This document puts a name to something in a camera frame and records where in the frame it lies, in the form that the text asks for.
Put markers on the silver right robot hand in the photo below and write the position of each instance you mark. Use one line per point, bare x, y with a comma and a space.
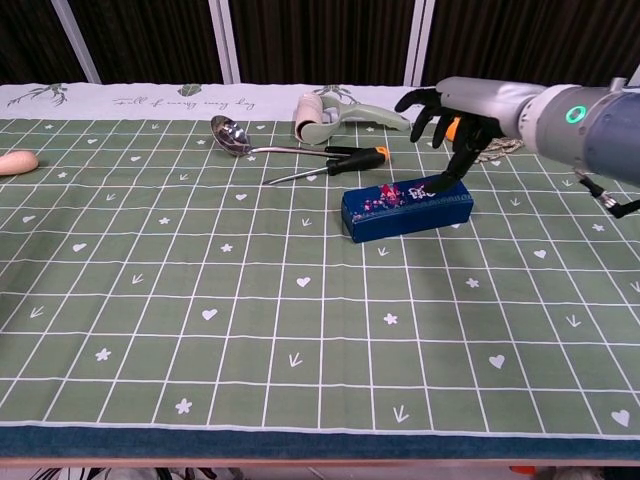
480, 102

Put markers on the green grid tablecloth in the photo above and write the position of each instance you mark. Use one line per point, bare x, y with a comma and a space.
300, 325

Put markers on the aluminium partition post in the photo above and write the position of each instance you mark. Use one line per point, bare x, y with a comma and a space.
636, 75
222, 40
75, 40
417, 45

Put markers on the orange tape measure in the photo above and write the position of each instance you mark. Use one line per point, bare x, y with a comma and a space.
452, 131

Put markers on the blue glasses case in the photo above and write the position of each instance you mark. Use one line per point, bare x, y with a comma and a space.
400, 220

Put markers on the pale green lint roller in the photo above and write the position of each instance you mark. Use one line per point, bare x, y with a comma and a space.
320, 132

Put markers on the wooden massage hammer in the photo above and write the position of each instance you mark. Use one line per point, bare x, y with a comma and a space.
17, 162

